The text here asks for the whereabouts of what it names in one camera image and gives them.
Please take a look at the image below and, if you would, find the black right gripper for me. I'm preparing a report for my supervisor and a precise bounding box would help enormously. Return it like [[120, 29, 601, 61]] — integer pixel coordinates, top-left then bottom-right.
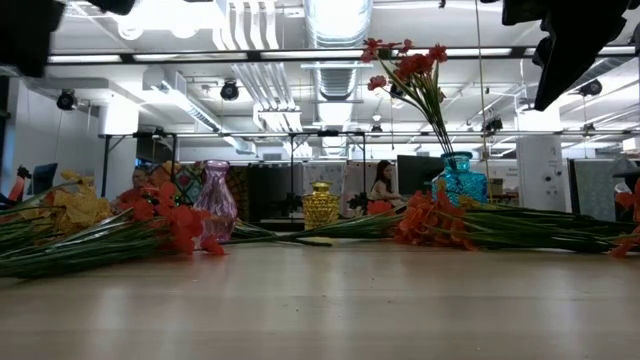
[[502, 0, 632, 112]]

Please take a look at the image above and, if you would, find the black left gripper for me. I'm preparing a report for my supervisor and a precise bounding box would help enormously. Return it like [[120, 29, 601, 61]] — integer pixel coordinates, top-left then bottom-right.
[[0, 0, 137, 79]]

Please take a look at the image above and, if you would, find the blue glass vase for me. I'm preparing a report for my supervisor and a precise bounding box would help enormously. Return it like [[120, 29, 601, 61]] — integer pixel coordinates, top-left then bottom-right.
[[431, 151, 489, 207]]

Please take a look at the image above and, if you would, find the pink glass vase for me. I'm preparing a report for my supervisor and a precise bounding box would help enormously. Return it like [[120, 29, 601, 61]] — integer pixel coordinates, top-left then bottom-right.
[[192, 159, 239, 244]]

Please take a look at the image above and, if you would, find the yellow glass vase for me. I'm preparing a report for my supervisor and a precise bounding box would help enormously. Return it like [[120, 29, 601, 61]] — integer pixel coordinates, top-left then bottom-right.
[[301, 180, 341, 231]]

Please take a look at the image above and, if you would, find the black round ceiling speaker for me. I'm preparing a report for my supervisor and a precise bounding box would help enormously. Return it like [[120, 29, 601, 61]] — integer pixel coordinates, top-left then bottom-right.
[[578, 78, 604, 98], [219, 78, 241, 102], [55, 88, 79, 112]]

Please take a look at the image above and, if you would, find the white tall cabinet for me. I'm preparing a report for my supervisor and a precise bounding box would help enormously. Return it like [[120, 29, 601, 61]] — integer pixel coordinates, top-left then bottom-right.
[[515, 134, 569, 214]]

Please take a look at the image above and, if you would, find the grey partition panel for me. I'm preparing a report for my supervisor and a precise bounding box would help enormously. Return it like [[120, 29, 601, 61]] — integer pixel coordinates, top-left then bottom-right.
[[569, 158, 626, 224]]

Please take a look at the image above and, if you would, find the black overhead beam with lights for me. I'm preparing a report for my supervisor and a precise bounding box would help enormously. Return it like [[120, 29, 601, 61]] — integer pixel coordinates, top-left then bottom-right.
[[47, 46, 640, 65]]

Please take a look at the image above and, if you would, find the person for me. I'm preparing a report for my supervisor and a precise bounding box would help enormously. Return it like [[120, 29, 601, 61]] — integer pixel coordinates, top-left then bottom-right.
[[115, 167, 152, 201], [368, 159, 404, 206]]

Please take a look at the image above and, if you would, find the black computer monitor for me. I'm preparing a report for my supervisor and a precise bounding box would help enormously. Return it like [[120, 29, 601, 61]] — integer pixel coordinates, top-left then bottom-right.
[[27, 162, 59, 197], [397, 154, 445, 197]]

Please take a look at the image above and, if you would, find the colourful patterned cloth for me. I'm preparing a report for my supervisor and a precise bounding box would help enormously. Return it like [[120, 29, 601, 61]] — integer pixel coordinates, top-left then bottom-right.
[[149, 160, 201, 206]]

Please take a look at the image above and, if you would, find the white rectangular ceiling duct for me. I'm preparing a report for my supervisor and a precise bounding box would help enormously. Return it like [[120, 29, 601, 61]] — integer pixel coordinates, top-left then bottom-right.
[[142, 67, 256, 155]]

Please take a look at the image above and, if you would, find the black background workstation frame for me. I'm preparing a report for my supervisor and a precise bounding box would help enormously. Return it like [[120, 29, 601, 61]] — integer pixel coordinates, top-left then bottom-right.
[[98, 130, 369, 201]]

